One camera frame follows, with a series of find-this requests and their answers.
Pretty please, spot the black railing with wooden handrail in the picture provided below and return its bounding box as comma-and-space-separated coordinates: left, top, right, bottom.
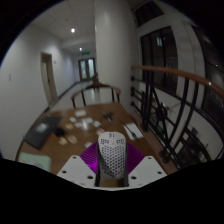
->
130, 64, 224, 168

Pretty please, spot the white perforated computer mouse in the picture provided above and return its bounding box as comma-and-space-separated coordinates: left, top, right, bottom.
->
96, 130, 128, 181

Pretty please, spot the small black box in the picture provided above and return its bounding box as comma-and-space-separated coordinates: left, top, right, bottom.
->
54, 127, 67, 137

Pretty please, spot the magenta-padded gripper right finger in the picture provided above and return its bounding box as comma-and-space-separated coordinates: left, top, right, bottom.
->
123, 143, 168, 188

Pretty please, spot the white side door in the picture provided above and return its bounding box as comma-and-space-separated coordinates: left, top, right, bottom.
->
40, 52, 58, 106

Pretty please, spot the green printed mouse pad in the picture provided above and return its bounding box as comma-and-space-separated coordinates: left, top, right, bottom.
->
17, 152, 53, 173

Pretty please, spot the white flat box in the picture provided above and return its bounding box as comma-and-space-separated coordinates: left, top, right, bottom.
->
74, 109, 88, 118

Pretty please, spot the dark closed laptop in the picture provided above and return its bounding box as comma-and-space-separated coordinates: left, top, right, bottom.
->
23, 115, 63, 150

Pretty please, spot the black pen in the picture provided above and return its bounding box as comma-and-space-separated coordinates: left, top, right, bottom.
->
120, 121, 138, 140

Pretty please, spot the dark transom window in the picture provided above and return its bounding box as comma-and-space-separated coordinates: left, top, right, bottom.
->
134, 0, 165, 28

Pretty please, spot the dark framed window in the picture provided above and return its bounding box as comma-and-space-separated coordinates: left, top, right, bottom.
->
140, 26, 179, 94

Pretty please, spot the wooden armchair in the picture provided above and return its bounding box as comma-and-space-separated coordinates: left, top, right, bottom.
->
70, 83, 122, 108

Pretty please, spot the white paper sheet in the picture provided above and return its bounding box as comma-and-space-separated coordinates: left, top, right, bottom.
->
121, 122, 145, 140

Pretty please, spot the glazed double door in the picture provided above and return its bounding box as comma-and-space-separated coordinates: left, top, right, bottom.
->
77, 57, 97, 82

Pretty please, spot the dark tangled cable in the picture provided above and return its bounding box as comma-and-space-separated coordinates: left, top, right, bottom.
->
102, 112, 114, 122

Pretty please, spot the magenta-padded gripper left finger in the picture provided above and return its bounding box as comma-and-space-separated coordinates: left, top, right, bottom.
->
56, 143, 101, 188

